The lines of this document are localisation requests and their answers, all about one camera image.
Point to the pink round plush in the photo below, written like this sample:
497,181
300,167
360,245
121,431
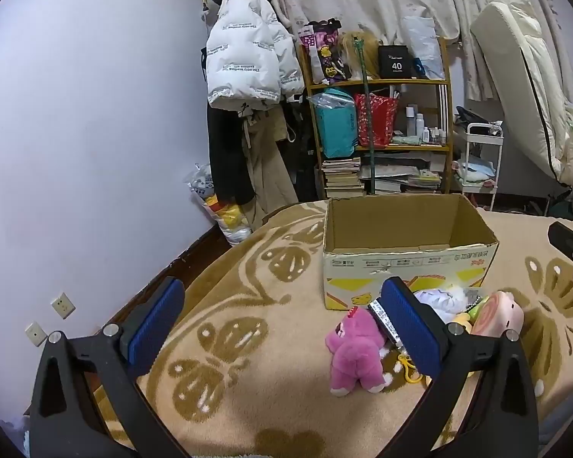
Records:
499,312

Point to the beige hanging trousers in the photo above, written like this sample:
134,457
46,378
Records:
267,171

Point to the row of toiletry bottles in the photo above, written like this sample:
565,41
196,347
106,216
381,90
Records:
413,121

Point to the black square box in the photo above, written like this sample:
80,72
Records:
396,64

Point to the colourful printed bag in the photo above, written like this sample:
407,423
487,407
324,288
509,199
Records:
327,52

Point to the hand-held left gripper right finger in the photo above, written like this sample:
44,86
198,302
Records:
410,329

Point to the blond wig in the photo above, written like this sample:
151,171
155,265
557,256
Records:
370,52

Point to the stack of books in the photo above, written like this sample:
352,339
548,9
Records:
341,176

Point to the green pole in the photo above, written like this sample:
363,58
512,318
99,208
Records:
368,119

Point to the white fluffy plush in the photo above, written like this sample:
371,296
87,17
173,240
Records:
441,300

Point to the cardboard box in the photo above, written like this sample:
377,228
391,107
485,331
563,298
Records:
387,267

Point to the black bag on cart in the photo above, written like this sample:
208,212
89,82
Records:
472,117

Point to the pile of papers and magazines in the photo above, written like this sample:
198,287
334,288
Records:
401,183

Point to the pink bear plush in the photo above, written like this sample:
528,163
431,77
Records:
355,358

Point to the white puffer jacket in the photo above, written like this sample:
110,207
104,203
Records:
248,57

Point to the red patterned bag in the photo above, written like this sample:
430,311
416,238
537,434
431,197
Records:
379,119

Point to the white trolley cart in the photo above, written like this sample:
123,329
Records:
499,162

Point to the black hanging garment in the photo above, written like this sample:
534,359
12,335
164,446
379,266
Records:
224,162

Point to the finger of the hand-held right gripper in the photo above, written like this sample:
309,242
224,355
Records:
568,238

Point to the cream folded mattress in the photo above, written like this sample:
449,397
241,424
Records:
530,81

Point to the white wall socket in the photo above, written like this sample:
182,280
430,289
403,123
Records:
36,334
63,305

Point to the teal bag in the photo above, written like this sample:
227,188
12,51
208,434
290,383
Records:
336,129

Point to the wooden shelf rack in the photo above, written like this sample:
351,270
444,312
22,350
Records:
410,149

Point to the light blue towel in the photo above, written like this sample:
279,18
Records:
477,169

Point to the black hanging bag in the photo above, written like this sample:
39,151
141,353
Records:
305,171

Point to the white plastic bag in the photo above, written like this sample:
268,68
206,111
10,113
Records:
425,43

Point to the clear plastic bag of items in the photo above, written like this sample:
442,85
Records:
229,219

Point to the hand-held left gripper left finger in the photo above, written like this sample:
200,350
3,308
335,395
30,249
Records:
157,329

